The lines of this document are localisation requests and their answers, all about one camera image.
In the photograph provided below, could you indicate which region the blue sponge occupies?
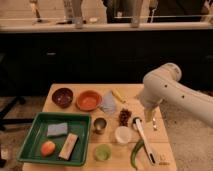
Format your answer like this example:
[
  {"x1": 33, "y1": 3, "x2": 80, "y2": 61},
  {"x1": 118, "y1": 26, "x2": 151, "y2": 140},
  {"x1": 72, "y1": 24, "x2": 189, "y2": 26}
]
[{"x1": 47, "y1": 123, "x2": 68, "y2": 137}]

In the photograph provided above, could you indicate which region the dark maroon bowl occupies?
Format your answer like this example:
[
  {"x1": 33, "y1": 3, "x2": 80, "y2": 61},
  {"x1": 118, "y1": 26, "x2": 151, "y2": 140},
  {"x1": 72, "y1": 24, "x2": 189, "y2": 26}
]
[{"x1": 52, "y1": 88, "x2": 73, "y2": 108}]

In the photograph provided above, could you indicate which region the wooden block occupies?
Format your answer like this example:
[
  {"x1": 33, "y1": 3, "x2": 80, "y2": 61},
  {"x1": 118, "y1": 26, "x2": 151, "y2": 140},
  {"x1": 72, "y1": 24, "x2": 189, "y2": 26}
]
[{"x1": 59, "y1": 133, "x2": 78, "y2": 160}]

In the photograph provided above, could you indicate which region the white plastic cup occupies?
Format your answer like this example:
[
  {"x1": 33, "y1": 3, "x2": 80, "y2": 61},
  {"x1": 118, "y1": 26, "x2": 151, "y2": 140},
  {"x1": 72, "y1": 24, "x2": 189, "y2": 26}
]
[{"x1": 115, "y1": 126, "x2": 132, "y2": 145}]

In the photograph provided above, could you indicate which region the metal cup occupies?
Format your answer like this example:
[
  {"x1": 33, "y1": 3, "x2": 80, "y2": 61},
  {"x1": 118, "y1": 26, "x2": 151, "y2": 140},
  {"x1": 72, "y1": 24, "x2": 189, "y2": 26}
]
[{"x1": 93, "y1": 118, "x2": 107, "y2": 134}]

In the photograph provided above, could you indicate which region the yellow banana piece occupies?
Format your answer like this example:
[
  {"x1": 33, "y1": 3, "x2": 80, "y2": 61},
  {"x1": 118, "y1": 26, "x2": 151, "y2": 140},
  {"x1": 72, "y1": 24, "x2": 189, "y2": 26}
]
[{"x1": 112, "y1": 89, "x2": 126, "y2": 103}]

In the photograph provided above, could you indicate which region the orange peach fruit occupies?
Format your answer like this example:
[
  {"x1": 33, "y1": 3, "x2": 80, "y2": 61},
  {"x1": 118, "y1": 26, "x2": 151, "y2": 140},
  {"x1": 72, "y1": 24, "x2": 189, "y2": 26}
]
[{"x1": 40, "y1": 141, "x2": 56, "y2": 156}]

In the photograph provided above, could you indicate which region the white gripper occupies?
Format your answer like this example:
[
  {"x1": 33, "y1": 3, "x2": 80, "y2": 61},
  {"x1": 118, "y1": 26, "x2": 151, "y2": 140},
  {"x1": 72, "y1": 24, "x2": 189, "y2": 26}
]
[{"x1": 142, "y1": 100, "x2": 161, "y2": 122}]

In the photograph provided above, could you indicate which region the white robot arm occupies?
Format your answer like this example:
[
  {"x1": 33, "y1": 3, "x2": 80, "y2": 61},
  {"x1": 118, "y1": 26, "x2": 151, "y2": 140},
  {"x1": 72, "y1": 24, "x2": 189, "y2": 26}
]
[{"x1": 138, "y1": 63, "x2": 213, "y2": 127}]

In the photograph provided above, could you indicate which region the green chili pepper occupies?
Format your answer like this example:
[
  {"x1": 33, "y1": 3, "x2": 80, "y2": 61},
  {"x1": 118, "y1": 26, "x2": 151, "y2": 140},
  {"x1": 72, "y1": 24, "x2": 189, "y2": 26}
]
[{"x1": 130, "y1": 139, "x2": 144, "y2": 170}]

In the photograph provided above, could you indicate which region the dark red grapes bunch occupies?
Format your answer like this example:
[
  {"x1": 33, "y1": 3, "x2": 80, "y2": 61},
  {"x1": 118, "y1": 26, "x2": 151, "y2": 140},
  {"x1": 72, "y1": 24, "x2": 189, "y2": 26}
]
[{"x1": 119, "y1": 109, "x2": 132, "y2": 126}]

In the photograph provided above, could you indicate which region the black office chair base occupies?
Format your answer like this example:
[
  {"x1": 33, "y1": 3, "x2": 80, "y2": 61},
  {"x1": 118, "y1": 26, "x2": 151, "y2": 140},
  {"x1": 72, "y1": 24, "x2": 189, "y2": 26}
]
[{"x1": 0, "y1": 95, "x2": 35, "y2": 132}]

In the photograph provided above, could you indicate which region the grey folded cloth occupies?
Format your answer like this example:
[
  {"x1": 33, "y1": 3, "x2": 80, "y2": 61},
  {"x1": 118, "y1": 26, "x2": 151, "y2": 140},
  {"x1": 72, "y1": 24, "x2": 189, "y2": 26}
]
[{"x1": 100, "y1": 91, "x2": 116, "y2": 114}]

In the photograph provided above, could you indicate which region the green plastic cup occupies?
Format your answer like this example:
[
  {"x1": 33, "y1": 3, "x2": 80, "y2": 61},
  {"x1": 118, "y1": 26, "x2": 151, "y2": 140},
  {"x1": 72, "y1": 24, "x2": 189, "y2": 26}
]
[{"x1": 94, "y1": 144, "x2": 111, "y2": 161}]

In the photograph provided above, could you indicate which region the silver fork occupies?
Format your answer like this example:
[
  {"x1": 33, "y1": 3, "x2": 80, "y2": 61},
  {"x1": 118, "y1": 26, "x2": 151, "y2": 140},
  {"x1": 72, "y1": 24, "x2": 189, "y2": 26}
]
[{"x1": 152, "y1": 117, "x2": 157, "y2": 131}]

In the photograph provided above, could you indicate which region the white handled kitchen tool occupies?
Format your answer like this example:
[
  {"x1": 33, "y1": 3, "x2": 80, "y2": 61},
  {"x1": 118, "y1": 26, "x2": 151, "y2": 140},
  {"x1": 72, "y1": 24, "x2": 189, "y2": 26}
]
[{"x1": 133, "y1": 117, "x2": 157, "y2": 165}]

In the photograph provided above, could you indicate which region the green plastic tray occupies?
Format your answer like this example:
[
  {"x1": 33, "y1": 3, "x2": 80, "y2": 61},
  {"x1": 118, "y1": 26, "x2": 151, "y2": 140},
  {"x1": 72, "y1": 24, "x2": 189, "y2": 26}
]
[{"x1": 17, "y1": 112, "x2": 91, "y2": 167}]

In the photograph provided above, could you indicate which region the orange bowl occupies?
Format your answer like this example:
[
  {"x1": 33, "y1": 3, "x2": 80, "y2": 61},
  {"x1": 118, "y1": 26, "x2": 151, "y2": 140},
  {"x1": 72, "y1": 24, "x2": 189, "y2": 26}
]
[{"x1": 76, "y1": 90, "x2": 102, "y2": 111}]

